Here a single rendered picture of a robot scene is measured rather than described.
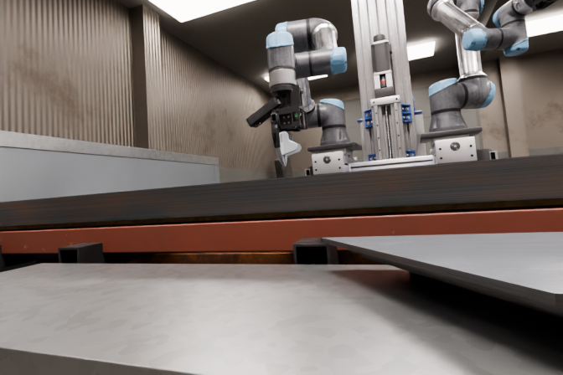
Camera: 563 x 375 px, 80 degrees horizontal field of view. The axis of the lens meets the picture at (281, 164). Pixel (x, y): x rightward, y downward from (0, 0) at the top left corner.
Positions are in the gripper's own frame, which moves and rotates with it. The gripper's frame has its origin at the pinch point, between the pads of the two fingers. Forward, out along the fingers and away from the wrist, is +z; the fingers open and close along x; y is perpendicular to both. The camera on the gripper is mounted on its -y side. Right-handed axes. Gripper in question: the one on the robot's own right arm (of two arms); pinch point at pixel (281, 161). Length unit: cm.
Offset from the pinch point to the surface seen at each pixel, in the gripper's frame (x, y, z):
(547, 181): -37, 47, 9
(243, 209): -37.1, 6.0, 10.3
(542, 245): -53, 40, 13
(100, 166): -2, -63, -5
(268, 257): -23.0, 3.9, 20.8
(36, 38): 125, -277, -149
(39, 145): -22, -63, -10
